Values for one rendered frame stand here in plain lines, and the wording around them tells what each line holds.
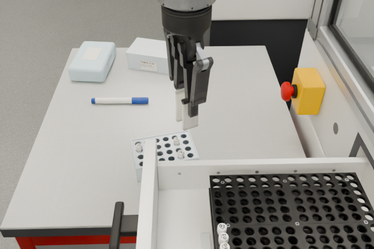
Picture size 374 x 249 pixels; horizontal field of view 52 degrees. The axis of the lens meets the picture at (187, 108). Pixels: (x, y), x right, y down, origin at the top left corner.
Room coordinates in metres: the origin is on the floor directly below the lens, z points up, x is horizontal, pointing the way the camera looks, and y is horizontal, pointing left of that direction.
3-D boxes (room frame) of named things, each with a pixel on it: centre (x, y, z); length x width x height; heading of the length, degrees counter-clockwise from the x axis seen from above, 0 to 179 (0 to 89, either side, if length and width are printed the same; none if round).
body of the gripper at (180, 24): (0.54, 0.00, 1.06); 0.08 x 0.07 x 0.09; 27
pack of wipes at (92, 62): (0.90, 0.26, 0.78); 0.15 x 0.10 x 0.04; 175
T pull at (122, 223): (0.30, 0.08, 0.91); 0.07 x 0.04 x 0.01; 2
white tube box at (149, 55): (0.92, 0.09, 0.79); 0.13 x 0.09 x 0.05; 75
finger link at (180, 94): (0.55, 0.01, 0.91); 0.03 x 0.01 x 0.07; 117
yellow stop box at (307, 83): (0.64, -0.24, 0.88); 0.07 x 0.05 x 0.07; 2
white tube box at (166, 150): (0.55, 0.05, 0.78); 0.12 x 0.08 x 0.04; 104
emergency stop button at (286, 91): (0.64, -0.21, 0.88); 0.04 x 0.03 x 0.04; 2
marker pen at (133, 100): (0.74, 0.16, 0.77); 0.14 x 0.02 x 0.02; 91
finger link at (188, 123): (0.53, -0.01, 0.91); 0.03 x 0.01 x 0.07; 117
